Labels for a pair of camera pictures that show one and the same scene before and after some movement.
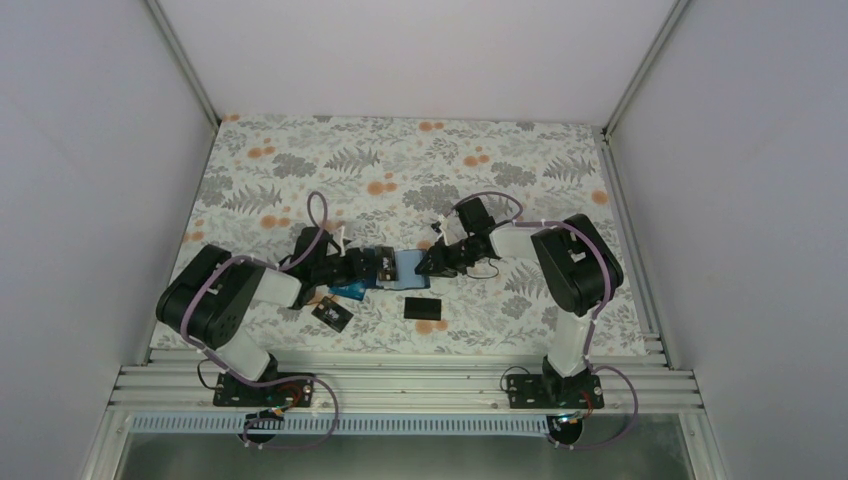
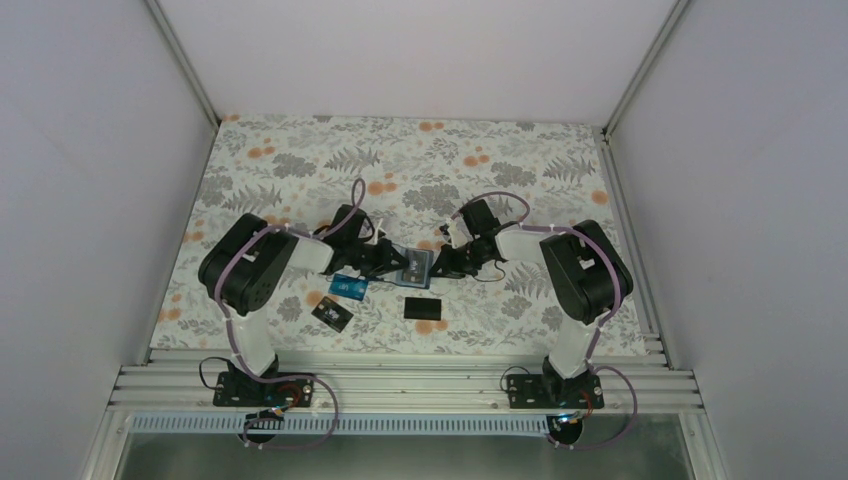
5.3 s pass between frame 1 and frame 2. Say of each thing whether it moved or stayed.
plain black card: stayed
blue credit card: stayed
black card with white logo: moved
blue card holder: moved
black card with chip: stayed
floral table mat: stayed
